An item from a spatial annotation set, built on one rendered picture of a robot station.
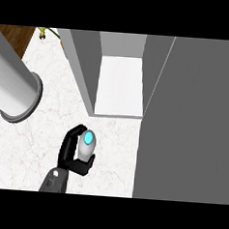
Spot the yellow green plant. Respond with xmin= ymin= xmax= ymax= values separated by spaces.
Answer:
xmin=36 ymin=26 xmax=63 ymax=42

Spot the white cylinder with grey rim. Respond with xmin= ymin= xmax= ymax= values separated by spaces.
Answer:
xmin=0 ymin=26 xmax=47 ymax=126

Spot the white bottle with cyan cap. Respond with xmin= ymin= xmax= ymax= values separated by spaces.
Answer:
xmin=76 ymin=129 xmax=98 ymax=162

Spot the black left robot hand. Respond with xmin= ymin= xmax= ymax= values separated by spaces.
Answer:
xmin=56 ymin=122 xmax=99 ymax=178

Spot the grey open cabinet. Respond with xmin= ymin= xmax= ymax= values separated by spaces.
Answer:
xmin=51 ymin=27 xmax=176 ymax=124

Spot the dark grey cabinet door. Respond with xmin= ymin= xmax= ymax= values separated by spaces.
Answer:
xmin=131 ymin=33 xmax=229 ymax=206

